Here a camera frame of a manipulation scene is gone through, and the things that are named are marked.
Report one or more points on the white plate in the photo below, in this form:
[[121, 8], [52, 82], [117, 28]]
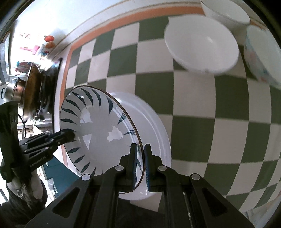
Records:
[[153, 136]]

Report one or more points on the red apple wall sticker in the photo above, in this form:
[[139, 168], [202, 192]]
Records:
[[49, 38]]

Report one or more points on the black gas stove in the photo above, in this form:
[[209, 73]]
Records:
[[49, 87]]

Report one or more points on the pink wall sticker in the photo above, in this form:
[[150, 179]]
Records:
[[29, 48]]

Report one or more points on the white bowl with coloured pattern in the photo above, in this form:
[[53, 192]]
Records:
[[261, 48]]

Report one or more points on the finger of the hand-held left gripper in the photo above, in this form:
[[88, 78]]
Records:
[[68, 135], [44, 150]]

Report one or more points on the steel pot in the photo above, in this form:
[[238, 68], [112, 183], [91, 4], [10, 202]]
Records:
[[13, 91]]

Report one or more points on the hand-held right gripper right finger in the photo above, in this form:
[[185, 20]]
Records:
[[147, 168]]

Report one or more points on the steel wok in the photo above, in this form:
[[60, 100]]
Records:
[[33, 87]]

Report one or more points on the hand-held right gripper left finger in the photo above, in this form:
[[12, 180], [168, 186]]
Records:
[[136, 163]]

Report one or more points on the colourful flower wall sticker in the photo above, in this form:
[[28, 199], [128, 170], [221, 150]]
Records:
[[22, 66]]

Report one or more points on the teal cabinet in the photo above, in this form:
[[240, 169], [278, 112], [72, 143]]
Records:
[[59, 173]]

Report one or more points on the orange fruit wall sticker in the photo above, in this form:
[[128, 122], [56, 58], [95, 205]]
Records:
[[50, 45]]

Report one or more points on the leaf-patterned plate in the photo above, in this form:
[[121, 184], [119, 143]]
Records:
[[98, 122]]

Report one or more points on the person's left forearm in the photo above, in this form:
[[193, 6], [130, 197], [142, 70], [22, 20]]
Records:
[[24, 210]]

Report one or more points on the green and white checkered tablecloth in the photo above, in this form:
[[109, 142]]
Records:
[[193, 98]]

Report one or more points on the person's left hand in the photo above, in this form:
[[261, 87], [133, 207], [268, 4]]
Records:
[[35, 185]]

